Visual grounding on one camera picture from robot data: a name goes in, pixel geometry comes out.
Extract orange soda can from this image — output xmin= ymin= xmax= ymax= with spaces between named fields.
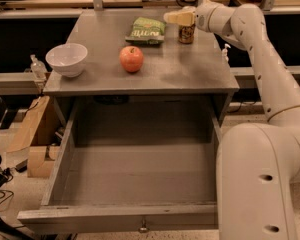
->
xmin=178 ymin=25 xmax=195 ymax=44

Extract open grey top drawer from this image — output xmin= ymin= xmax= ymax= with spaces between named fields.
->
xmin=18 ymin=96 xmax=220 ymax=234

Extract white ceramic bowl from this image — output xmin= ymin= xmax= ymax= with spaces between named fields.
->
xmin=45 ymin=43 xmax=88 ymax=77

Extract green chip bag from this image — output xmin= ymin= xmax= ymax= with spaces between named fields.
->
xmin=125 ymin=17 xmax=166 ymax=45

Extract cardboard boxes on floor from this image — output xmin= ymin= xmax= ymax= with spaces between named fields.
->
xmin=7 ymin=96 xmax=61 ymax=178

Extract clear sanitizer bottle left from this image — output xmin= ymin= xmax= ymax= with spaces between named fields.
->
xmin=30 ymin=55 xmax=47 ymax=80

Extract metal drawer knob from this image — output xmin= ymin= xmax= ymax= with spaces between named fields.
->
xmin=138 ymin=218 xmax=149 ymax=234

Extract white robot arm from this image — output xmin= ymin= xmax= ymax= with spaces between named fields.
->
xmin=164 ymin=0 xmax=300 ymax=240

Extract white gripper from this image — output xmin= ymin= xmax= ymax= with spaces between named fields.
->
xmin=163 ymin=0 xmax=234 ymax=36

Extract grey cabinet with top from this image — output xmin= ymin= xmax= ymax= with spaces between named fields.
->
xmin=44 ymin=9 xmax=239 ymax=119

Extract red apple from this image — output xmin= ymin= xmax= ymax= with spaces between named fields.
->
xmin=119 ymin=46 xmax=144 ymax=73

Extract white pump bottle right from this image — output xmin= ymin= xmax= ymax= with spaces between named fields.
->
xmin=221 ymin=43 xmax=231 ymax=63

